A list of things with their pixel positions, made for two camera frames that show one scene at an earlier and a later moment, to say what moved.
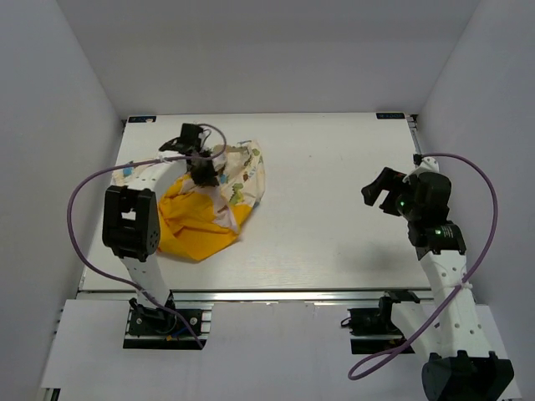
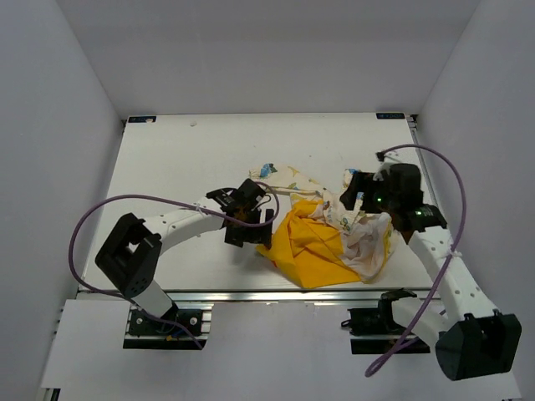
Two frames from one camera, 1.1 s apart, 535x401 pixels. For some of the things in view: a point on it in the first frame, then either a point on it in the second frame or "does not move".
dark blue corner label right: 390,115 does not move
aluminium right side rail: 412,122 does not move
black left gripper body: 205,173 to 252,235
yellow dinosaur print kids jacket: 199,222 to 320,241
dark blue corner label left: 140,119 does not move
